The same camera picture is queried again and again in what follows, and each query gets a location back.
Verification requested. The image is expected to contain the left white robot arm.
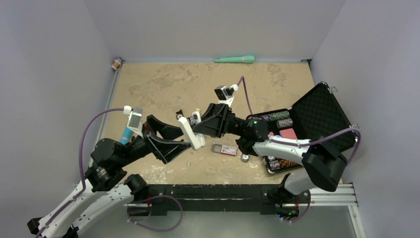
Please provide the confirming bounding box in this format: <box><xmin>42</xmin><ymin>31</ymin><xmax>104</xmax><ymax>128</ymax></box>
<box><xmin>27</xmin><ymin>113</ymin><xmax>201</xmax><ymax>238</ymax></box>

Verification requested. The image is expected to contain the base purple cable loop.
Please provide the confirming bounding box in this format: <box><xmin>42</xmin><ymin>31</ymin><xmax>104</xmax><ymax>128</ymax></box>
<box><xmin>126</xmin><ymin>195</ymin><xmax>183</xmax><ymax>233</ymax></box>

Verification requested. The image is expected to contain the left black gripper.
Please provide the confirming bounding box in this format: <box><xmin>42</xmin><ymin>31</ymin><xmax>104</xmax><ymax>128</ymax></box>
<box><xmin>116</xmin><ymin>114</ymin><xmax>191</xmax><ymax>167</ymax></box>

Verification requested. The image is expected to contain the black aluminium poker case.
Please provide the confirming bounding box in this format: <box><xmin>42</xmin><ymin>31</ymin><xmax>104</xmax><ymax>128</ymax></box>
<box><xmin>256</xmin><ymin>81</ymin><xmax>358</xmax><ymax>175</ymax></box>

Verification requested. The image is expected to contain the black base frame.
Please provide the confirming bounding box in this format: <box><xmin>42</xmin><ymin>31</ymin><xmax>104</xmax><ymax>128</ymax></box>
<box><xmin>127</xmin><ymin>184</ymin><xmax>310</xmax><ymax>218</ymax></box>

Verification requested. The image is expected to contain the red staple box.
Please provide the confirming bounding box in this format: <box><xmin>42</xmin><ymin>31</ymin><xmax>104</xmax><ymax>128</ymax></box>
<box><xmin>211</xmin><ymin>144</ymin><xmax>237</xmax><ymax>156</ymax></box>

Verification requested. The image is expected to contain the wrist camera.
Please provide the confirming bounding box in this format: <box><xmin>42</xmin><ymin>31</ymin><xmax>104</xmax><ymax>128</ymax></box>
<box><xmin>123</xmin><ymin>106</ymin><xmax>143</xmax><ymax>137</ymax></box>
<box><xmin>214</xmin><ymin>84</ymin><xmax>239</xmax><ymax>106</ymax></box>

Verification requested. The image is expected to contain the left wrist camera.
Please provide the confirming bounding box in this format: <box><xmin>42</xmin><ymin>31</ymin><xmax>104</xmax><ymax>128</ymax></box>
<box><xmin>123</xmin><ymin>106</ymin><xmax>143</xmax><ymax>137</ymax></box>

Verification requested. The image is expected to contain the blue cylindrical tube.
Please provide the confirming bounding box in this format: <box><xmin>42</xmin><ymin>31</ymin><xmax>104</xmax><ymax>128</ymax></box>
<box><xmin>119</xmin><ymin>127</ymin><xmax>132</xmax><ymax>144</ymax></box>

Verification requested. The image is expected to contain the green microphone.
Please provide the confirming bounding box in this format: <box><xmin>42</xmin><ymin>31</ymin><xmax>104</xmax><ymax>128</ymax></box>
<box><xmin>213</xmin><ymin>56</ymin><xmax>255</xmax><ymax>64</ymax></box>

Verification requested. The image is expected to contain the white stapler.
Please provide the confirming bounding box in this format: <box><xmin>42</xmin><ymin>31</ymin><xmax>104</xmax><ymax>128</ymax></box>
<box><xmin>176</xmin><ymin>109</ymin><xmax>206</xmax><ymax>151</ymax></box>

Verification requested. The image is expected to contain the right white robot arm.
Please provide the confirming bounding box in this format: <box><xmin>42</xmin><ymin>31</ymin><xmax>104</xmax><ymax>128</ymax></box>
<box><xmin>192</xmin><ymin>103</ymin><xmax>348</xmax><ymax>202</ymax></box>

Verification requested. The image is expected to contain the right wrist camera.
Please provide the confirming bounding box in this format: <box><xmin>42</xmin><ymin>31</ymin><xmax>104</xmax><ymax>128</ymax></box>
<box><xmin>214</xmin><ymin>84</ymin><xmax>239</xmax><ymax>106</ymax></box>

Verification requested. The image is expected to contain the small orange figurine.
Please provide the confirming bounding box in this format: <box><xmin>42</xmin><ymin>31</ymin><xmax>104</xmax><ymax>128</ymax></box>
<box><xmin>111</xmin><ymin>57</ymin><xmax>123</xmax><ymax>70</ymax></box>

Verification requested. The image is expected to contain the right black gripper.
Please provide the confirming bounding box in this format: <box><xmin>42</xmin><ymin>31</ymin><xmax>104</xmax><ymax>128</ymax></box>
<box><xmin>187</xmin><ymin>104</ymin><xmax>245</xmax><ymax>139</ymax></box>

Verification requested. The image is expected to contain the red playing card deck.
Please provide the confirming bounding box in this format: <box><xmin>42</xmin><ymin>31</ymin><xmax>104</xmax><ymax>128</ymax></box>
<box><xmin>269</xmin><ymin>128</ymin><xmax>298</xmax><ymax>139</ymax></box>

